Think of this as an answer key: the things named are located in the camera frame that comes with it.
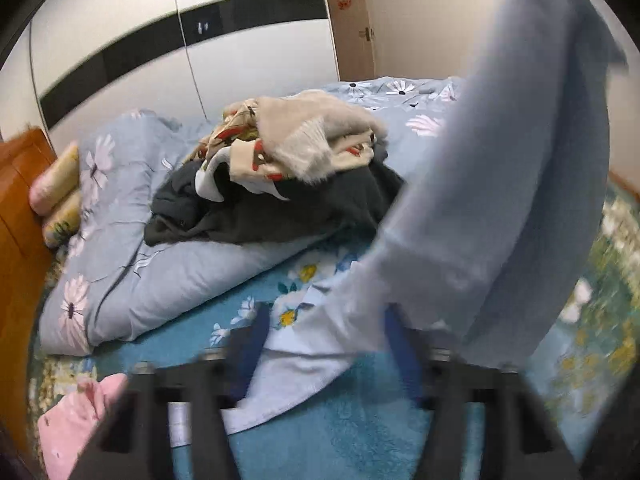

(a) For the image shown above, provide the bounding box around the light blue t-shirt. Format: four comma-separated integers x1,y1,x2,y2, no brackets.
224,0,624,434

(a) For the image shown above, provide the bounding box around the teal floral bed blanket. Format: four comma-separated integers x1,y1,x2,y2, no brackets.
27,186,639,479

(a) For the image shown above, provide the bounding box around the light blue floral duvet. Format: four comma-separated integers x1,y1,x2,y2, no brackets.
38,77,461,356

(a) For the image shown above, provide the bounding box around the pink garment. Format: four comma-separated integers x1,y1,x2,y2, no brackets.
37,373,127,479

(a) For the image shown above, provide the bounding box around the dark grey garment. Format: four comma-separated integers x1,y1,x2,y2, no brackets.
143,160,404,246

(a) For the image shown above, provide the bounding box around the cream patterned garment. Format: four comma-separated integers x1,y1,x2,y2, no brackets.
182,102,379,201

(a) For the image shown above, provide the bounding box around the orange wooden headboard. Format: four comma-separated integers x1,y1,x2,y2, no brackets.
1,128,55,456

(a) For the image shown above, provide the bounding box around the yellow floral pillow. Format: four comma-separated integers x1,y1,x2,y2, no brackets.
28,142,81,249

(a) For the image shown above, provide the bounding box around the white wardrobe with black stripe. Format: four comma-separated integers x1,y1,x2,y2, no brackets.
1,0,338,151

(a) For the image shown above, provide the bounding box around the wooden door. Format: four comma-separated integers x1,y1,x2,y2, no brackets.
328,0,375,81

